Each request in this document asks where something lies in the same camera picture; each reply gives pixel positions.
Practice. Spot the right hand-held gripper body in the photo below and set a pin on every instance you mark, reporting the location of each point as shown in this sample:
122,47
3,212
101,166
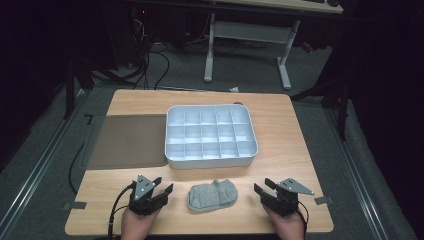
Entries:
285,200

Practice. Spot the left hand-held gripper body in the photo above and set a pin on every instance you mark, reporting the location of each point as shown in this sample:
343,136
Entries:
141,200

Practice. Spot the grey sock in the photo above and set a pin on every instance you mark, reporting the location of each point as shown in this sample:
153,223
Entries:
210,196

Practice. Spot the person's left hand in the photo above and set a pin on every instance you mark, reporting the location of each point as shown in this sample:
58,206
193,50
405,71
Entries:
135,226

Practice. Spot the person's right hand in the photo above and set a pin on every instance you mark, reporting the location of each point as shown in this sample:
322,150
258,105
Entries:
290,228

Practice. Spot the grey tape strip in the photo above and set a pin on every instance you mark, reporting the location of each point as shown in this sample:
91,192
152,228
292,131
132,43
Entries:
323,200
75,205

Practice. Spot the clear tinted box lid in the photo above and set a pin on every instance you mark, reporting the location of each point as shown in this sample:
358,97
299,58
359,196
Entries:
130,141

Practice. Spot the white divided storage box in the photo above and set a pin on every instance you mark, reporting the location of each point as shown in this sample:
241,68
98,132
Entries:
210,135

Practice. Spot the black tape mark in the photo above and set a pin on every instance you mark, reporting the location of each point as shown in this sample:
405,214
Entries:
89,117

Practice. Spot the white paper scrap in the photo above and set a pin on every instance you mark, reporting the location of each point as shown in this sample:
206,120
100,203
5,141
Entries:
234,89

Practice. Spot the black metal stand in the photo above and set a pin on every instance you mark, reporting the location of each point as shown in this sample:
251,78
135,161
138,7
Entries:
71,90
340,100

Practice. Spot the white-framed wooden desk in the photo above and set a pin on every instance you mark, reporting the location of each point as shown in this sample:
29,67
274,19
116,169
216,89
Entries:
250,31

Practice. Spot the aluminium floor rail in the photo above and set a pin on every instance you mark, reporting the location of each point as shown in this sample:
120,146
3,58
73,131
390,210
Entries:
36,170
358,176

